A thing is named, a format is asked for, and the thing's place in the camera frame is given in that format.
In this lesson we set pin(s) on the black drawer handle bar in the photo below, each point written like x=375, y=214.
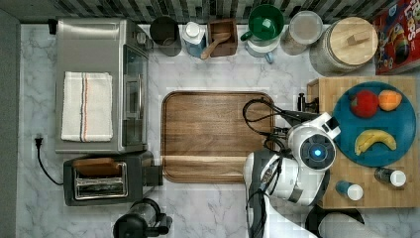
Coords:
x=304, y=106

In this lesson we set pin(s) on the wooden drawer cabinet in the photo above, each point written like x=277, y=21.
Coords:
x=376, y=194

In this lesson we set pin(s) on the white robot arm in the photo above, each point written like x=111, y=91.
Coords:
x=298, y=174

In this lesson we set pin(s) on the wooden serving tray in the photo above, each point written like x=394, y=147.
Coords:
x=207, y=135

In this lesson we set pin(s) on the brown wooden box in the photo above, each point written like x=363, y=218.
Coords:
x=229, y=47

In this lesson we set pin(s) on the wooden spoon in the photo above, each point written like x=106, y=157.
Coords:
x=218, y=39

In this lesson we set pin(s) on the blue bottle with white cap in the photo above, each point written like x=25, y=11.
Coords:
x=194, y=36

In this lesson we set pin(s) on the black and chrome toaster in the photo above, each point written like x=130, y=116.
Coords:
x=138, y=177

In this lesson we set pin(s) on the white and blue mug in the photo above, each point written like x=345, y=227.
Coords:
x=265, y=52

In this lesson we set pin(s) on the dark grey metal cup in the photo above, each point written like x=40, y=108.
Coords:
x=165, y=33

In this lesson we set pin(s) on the green mug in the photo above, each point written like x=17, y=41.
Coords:
x=265, y=24

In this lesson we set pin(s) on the stainless steel toaster oven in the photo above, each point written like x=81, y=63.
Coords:
x=119, y=47

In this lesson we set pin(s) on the white striped dish towel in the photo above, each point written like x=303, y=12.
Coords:
x=87, y=107

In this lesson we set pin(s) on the slice of brown toast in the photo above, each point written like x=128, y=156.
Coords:
x=98, y=167

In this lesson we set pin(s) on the clear jar with white lid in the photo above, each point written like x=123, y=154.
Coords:
x=304, y=29

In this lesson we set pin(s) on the red apple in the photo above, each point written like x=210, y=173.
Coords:
x=364, y=103

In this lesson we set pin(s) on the glass jar with wooden lid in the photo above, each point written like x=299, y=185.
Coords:
x=345, y=46

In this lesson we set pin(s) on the yellow banana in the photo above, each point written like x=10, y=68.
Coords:
x=367, y=138

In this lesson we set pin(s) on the black and white kettle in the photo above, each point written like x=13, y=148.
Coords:
x=338, y=223

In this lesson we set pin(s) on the blue shaker with white cap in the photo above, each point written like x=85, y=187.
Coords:
x=351, y=190

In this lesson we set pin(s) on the orange fruit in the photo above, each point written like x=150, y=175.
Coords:
x=389, y=100

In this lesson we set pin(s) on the blue round plate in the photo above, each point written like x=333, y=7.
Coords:
x=400, y=123

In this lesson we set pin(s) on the dark shaker with white cap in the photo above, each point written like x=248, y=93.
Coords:
x=396, y=178

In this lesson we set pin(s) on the red cereal box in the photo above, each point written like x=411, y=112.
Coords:
x=398, y=31

